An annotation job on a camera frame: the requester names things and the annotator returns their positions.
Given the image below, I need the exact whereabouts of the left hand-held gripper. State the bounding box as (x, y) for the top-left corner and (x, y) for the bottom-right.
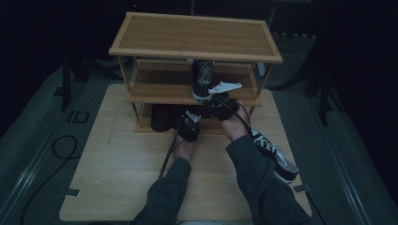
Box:
(177, 110), (202, 143)

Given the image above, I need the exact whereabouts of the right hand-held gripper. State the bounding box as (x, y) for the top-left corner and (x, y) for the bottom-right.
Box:
(207, 82), (242, 121)

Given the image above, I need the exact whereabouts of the black leather shoe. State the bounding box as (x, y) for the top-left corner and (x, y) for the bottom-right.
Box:
(150, 104), (173, 132)
(170, 105), (195, 130)

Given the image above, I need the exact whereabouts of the black white canvas sneaker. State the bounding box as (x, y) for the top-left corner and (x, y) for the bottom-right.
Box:
(250, 127), (299, 185)
(191, 59), (215, 103)

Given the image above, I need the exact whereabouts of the wooden shoe rack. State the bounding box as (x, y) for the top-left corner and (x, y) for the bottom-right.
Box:
(108, 11), (284, 136)

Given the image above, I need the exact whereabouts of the person's left hand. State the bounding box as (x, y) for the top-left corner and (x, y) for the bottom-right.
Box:
(173, 140), (196, 163)

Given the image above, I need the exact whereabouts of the person's right hand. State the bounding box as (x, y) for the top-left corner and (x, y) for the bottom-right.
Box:
(220, 99), (252, 143)

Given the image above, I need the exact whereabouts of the black metal stand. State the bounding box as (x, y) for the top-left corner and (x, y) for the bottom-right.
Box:
(268, 31), (342, 126)
(60, 54), (123, 112)

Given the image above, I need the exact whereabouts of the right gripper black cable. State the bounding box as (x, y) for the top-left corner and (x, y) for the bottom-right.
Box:
(223, 97), (253, 135)

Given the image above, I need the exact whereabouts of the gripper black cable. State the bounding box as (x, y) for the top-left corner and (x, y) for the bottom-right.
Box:
(223, 97), (253, 135)
(159, 129), (182, 179)

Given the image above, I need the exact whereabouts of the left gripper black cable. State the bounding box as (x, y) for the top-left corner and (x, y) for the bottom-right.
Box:
(159, 129), (182, 179)

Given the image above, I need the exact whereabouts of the black floor cable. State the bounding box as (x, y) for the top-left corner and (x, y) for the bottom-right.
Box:
(20, 134), (79, 225)

